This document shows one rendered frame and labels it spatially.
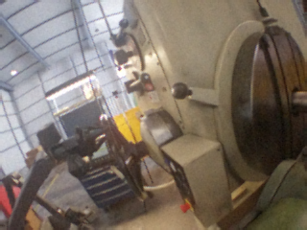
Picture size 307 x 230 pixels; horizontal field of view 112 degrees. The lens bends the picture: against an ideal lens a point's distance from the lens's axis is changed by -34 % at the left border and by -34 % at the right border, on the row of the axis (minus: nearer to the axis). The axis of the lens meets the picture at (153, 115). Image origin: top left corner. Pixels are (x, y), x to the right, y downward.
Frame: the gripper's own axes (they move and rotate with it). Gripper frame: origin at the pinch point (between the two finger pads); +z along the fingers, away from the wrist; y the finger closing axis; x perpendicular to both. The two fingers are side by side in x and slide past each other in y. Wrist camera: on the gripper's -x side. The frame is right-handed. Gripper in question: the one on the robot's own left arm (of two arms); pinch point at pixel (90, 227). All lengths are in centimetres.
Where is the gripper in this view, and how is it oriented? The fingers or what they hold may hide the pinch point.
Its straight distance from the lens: 125.4
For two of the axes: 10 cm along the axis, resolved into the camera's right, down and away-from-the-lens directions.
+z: 7.4, 5.8, 3.3
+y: -4.0, -0.1, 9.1
